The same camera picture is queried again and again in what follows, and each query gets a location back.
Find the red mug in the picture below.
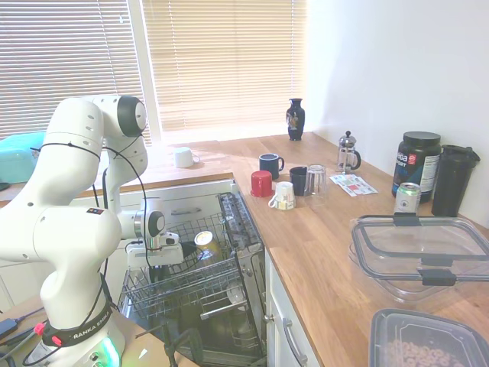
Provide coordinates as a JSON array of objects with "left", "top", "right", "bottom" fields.
[{"left": 250, "top": 170, "right": 274, "bottom": 199}]

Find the navy blue mug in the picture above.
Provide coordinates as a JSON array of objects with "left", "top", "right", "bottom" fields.
[{"left": 258, "top": 153, "right": 286, "bottom": 180}]

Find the gray wire dishwasher rack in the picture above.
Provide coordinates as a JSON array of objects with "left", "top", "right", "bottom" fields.
[{"left": 120, "top": 212, "right": 251, "bottom": 320}]

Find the colourful printed card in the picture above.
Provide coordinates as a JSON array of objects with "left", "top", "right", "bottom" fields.
[{"left": 329, "top": 172, "right": 378, "bottom": 197}]

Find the black shaker bottle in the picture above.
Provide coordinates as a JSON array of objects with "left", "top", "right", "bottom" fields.
[{"left": 431, "top": 144, "right": 481, "bottom": 218}]

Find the black mug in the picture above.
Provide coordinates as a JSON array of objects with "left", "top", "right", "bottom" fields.
[{"left": 289, "top": 166, "right": 309, "bottom": 196}]

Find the plain white mug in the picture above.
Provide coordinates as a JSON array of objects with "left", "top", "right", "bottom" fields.
[{"left": 172, "top": 147, "right": 202, "bottom": 169}]

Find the white kitchen cabinet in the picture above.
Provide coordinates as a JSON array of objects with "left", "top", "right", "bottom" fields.
[{"left": 263, "top": 248, "right": 322, "bottom": 367}]

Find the silver green drink can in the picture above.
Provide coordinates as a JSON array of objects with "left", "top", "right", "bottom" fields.
[{"left": 393, "top": 182, "right": 422, "bottom": 217}]

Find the silver cabinet door handle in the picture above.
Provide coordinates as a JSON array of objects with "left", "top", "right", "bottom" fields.
[{"left": 282, "top": 317, "right": 309, "bottom": 366}]

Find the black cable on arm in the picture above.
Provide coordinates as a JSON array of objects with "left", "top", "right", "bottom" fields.
[{"left": 22, "top": 133, "right": 154, "bottom": 364}]

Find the narrow wooden window blind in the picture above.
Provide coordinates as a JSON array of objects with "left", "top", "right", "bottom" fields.
[{"left": 0, "top": 0, "right": 144, "bottom": 141}]

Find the dishwasher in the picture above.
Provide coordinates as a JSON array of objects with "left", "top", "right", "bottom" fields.
[{"left": 118, "top": 179, "right": 268, "bottom": 364}]

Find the dark gray mug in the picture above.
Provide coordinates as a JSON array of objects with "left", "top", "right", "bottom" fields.
[{"left": 149, "top": 271, "right": 173, "bottom": 288}]

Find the yellow mug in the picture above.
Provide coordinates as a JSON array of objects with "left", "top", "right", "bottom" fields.
[{"left": 193, "top": 230, "right": 222, "bottom": 265}]

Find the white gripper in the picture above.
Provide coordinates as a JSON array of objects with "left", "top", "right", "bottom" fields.
[{"left": 127, "top": 243, "right": 183, "bottom": 282}]

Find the clear container with black clips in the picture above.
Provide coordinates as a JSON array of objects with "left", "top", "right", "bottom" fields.
[
  {"left": 348, "top": 248, "right": 489, "bottom": 305},
  {"left": 350, "top": 213, "right": 489, "bottom": 271}
]

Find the teal bread box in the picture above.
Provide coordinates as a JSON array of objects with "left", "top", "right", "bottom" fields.
[{"left": 0, "top": 132, "right": 47, "bottom": 184}]

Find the gray lidded cereal container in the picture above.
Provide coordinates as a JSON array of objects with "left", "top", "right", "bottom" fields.
[{"left": 368, "top": 308, "right": 489, "bottom": 367}]

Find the dark blue painted vase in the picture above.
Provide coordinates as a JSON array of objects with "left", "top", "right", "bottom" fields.
[{"left": 286, "top": 98, "right": 306, "bottom": 142}]

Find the glass french press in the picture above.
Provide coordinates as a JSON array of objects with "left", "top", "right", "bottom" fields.
[{"left": 336, "top": 130, "right": 362, "bottom": 174}]

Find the white patterned mug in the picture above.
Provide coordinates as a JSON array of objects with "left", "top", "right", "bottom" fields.
[{"left": 267, "top": 181, "right": 297, "bottom": 211}]

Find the white round dish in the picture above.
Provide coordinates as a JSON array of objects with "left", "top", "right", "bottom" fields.
[{"left": 227, "top": 284, "right": 248, "bottom": 307}]

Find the black protein powder tub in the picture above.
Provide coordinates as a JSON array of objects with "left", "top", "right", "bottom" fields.
[{"left": 391, "top": 132, "right": 443, "bottom": 202}]

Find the wide wooden window blind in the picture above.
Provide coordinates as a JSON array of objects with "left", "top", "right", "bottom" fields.
[{"left": 141, "top": 0, "right": 309, "bottom": 133}]

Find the clear upturned glass tumbler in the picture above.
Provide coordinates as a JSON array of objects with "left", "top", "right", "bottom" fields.
[{"left": 304, "top": 164, "right": 329, "bottom": 202}]

